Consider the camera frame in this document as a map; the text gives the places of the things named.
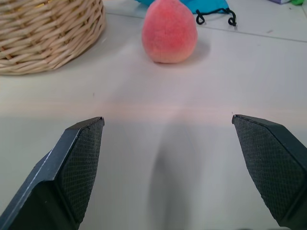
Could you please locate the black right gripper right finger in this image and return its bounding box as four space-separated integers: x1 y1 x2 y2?
231 114 307 230

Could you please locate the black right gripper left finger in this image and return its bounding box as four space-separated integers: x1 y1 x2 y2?
0 116 105 230

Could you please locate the woven wicker basket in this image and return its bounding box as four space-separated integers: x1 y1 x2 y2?
0 0 106 76

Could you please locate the pink peach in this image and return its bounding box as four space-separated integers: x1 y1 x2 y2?
141 0 199 64

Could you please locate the blue drawstring bag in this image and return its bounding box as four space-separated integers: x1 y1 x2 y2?
136 0 237 27

